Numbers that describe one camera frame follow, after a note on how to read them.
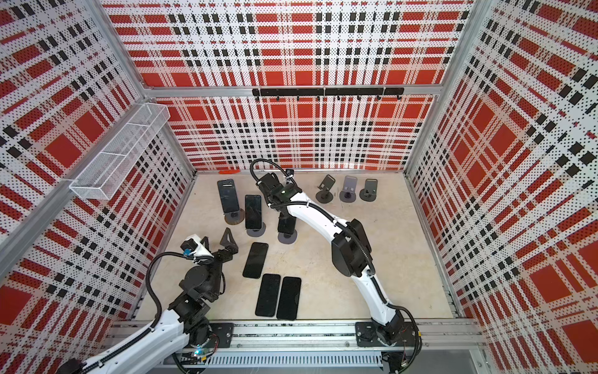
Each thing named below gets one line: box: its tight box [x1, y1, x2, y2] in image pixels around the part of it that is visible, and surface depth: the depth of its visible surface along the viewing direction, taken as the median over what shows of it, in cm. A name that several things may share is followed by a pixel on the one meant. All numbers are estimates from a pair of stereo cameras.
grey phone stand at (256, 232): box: [245, 222, 267, 238], surface depth 100 cm
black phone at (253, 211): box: [244, 194, 263, 230], surface depth 95 cm
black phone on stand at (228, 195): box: [217, 178, 240, 214], surface depth 98 cm
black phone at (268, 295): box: [254, 273, 282, 318], surface depth 82 cm
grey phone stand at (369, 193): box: [358, 178, 378, 202], surface depth 109 cm
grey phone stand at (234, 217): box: [223, 208, 246, 226], surface depth 104 cm
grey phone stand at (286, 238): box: [277, 229, 298, 245], surface depth 98 cm
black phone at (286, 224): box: [277, 211, 296, 235], surface depth 94 cm
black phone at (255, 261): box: [242, 241, 269, 279], surface depth 90 cm
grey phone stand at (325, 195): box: [315, 173, 336, 204], surface depth 108 cm
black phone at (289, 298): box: [276, 276, 302, 322], surface depth 83 cm
